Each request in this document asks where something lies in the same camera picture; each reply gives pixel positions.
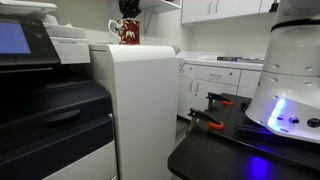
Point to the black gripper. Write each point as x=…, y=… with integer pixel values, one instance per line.
x=129, y=4

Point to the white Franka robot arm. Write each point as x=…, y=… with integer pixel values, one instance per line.
x=290, y=73

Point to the red white patterned mug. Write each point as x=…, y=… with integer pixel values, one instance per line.
x=129, y=33

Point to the white countertop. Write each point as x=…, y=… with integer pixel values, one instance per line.
x=200, y=59

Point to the white printer finisher unit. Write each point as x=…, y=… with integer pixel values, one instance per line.
x=143, y=110

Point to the white lower drawer cabinets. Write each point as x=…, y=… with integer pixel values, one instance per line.
x=213, y=81

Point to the dark flat book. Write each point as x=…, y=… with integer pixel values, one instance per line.
x=238, y=59

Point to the large dark multifunction printer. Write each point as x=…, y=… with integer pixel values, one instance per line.
x=50, y=110

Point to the small black mounted object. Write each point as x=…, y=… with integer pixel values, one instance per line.
x=274, y=7

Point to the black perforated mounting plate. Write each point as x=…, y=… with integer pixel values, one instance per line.
x=233, y=123

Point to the white wall shelf with bracket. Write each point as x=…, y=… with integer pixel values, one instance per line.
x=160, y=4

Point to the white upper wall cabinets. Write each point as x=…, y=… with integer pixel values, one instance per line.
x=233, y=8

